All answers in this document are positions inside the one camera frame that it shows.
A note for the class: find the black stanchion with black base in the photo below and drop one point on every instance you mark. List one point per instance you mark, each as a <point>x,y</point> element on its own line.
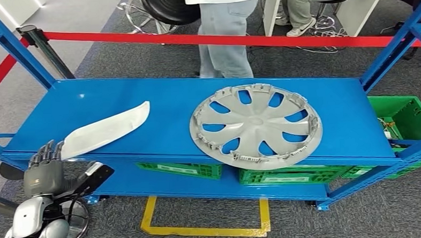
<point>10,172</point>

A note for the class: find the chrome stanchion with chrome base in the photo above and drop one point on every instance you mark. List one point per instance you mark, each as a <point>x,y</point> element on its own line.
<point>1,205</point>

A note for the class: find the grey wheel hubcap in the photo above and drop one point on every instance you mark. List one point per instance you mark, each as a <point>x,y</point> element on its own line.
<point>255,125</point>

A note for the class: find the open green plastic crate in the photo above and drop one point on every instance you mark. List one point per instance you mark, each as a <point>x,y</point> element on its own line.
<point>391,106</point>

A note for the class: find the chrome stanchion with black cap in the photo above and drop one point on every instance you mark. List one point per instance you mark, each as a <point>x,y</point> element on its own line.
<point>48,54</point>

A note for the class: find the long red barrier belt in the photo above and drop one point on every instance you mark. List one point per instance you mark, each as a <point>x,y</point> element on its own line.
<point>264,40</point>

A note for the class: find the black seat chrome stool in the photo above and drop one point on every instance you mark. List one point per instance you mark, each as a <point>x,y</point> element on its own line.
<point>170,8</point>
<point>329,1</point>

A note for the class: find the white desk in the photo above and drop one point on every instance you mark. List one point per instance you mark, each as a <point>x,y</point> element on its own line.
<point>271,9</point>

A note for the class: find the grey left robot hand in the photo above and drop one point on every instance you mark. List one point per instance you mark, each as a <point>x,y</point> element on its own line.
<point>44,178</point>

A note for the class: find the blue metal shelf rack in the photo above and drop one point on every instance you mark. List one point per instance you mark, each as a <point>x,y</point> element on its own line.
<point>167,98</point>

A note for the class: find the white curved trim part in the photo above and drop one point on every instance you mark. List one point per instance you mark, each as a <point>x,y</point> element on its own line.
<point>104,131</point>

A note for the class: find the standing person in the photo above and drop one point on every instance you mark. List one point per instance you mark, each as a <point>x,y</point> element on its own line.
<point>224,36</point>

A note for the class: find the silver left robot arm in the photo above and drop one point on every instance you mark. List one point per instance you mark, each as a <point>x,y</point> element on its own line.
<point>30,215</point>

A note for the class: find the white desk panel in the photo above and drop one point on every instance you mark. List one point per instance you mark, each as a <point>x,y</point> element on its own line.
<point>362,8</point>

